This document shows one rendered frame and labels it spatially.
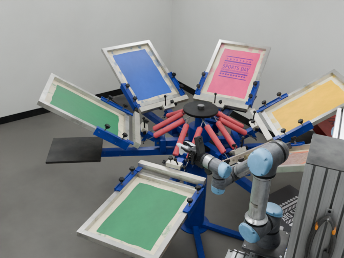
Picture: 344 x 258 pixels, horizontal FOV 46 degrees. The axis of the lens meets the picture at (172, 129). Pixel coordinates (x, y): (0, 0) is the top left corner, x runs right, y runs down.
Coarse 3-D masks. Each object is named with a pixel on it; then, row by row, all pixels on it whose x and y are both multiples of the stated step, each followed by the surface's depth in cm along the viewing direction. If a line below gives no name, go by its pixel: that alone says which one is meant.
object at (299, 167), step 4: (304, 144) 303; (308, 144) 298; (292, 148) 311; (296, 148) 308; (300, 148) 304; (304, 148) 301; (308, 148) 298; (236, 164) 305; (292, 164) 245; (296, 164) 242; (300, 164) 239; (304, 164) 236; (280, 168) 251; (284, 168) 248; (288, 168) 245; (292, 168) 242; (296, 168) 239; (300, 168) 237; (276, 172) 254; (280, 172) 251; (284, 172) 248
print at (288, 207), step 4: (296, 196) 306; (288, 200) 302; (292, 200) 302; (296, 200) 302; (280, 204) 297; (284, 204) 297; (288, 204) 297; (292, 204) 298; (284, 208) 293; (288, 208) 293; (292, 208) 294; (284, 212) 289; (288, 212) 289; (292, 212) 290; (284, 216) 286; (288, 216) 286; (292, 216) 286; (284, 220) 282; (288, 220) 282; (292, 220) 282; (288, 224) 279
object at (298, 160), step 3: (291, 159) 280; (294, 159) 277; (297, 159) 274; (300, 159) 271; (303, 159) 268; (306, 159) 265; (285, 162) 276; (288, 162) 273; (291, 162) 270; (294, 162) 267; (297, 162) 264; (300, 162) 261; (303, 162) 259
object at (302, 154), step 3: (294, 153) 300; (297, 153) 296; (300, 153) 292; (303, 153) 289; (306, 153) 286; (291, 156) 291; (294, 156) 288; (297, 156) 284; (300, 156) 281; (303, 156) 278; (306, 156) 275; (288, 159) 283
